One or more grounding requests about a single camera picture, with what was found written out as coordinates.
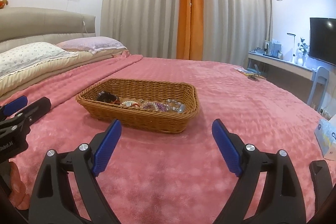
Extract left hand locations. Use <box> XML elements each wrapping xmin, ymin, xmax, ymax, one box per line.
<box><xmin>9</xmin><ymin>161</ymin><xmax>30</xmax><ymax>210</ymax></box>

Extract cream quilt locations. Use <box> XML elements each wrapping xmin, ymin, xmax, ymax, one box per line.
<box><xmin>1</xmin><ymin>49</ymin><xmax>130</xmax><ymax>100</ymax></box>

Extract white floral pillow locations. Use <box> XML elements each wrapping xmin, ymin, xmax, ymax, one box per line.
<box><xmin>1</xmin><ymin>42</ymin><xmax>78</xmax><ymax>79</ymax></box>

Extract tissue box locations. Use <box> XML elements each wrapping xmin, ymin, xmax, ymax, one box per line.
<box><xmin>314</xmin><ymin>116</ymin><xmax>336</xmax><ymax>161</ymax></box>

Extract beige padded headboard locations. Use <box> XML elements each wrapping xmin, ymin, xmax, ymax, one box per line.
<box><xmin>1</xmin><ymin>7</ymin><xmax>96</xmax><ymax>52</ymax></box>

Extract lilac pillow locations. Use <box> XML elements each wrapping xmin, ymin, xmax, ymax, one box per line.
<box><xmin>56</xmin><ymin>36</ymin><xmax>126</xmax><ymax>55</ymax></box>

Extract orange plush toy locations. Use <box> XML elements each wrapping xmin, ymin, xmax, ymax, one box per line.
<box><xmin>0</xmin><ymin>0</ymin><xmax>9</xmax><ymax>9</ymax></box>

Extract brown wicker basket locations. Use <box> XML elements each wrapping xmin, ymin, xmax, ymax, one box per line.
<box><xmin>76</xmin><ymin>78</ymin><xmax>199</xmax><ymax>134</ymax></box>

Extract small items on bed edge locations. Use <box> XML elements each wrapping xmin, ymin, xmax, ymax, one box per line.
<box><xmin>235</xmin><ymin>68</ymin><xmax>266</xmax><ymax>81</ymax></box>

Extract light blue chair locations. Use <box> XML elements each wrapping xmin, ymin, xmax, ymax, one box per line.
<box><xmin>306</xmin><ymin>65</ymin><xmax>330</xmax><ymax>109</ymax></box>

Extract white vase with plant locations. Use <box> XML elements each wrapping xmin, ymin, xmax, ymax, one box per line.
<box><xmin>295</xmin><ymin>38</ymin><xmax>309</xmax><ymax>67</ymax></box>

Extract beige curtain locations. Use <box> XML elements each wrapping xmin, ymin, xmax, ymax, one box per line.
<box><xmin>101</xmin><ymin>0</ymin><xmax>272</xmax><ymax>65</ymax></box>

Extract white desk lamp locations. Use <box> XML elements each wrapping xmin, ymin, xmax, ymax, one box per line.
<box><xmin>286</xmin><ymin>32</ymin><xmax>297</xmax><ymax>63</ymax></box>

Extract black television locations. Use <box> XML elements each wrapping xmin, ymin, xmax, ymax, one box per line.
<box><xmin>309</xmin><ymin>18</ymin><xmax>336</xmax><ymax>65</ymax></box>

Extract orange curtain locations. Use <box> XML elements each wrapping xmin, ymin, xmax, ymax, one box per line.
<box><xmin>176</xmin><ymin>0</ymin><xmax>204</xmax><ymax>61</ymax></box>

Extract black hair tie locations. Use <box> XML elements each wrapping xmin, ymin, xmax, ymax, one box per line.
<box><xmin>96</xmin><ymin>91</ymin><xmax>120</xmax><ymax>105</ymax></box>

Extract white spiral hair tie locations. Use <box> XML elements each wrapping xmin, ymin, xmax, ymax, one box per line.
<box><xmin>119</xmin><ymin>98</ymin><xmax>142</xmax><ymax>109</ymax></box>

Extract grey wall desk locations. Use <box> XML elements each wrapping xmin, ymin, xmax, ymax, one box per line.
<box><xmin>248</xmin><ymin>52</ymin><xmax>314</xmax><ymax>102</ymax></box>

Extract clear bead bracelet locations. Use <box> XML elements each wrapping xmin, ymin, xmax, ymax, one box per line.
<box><xmin>165</xmin><ymin>99</ymin><xmax>187</xmax><ymax>114</ymax></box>

